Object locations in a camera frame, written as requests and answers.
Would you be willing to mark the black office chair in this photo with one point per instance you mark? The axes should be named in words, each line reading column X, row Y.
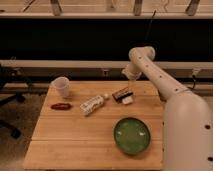
column 14, row 132

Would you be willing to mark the green bowl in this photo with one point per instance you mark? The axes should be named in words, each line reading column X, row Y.
column 131, row 135

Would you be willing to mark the white sponge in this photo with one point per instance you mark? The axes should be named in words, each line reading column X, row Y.
column 127, row 100

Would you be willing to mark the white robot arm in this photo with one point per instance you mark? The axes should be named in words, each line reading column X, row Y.
column 187, row 117

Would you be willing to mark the red chili pepper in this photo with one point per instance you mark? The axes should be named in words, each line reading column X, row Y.
column 61, row 106

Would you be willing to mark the dark brown eraser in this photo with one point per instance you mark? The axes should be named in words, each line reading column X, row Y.
column 123, row 93

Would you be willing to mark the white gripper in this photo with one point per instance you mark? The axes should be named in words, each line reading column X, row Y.
column 132, row 73

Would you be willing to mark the white plastic cup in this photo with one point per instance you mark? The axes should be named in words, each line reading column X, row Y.
column 61, row 85

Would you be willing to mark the white plastic bottle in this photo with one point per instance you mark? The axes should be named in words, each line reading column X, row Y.
column 93, row 103

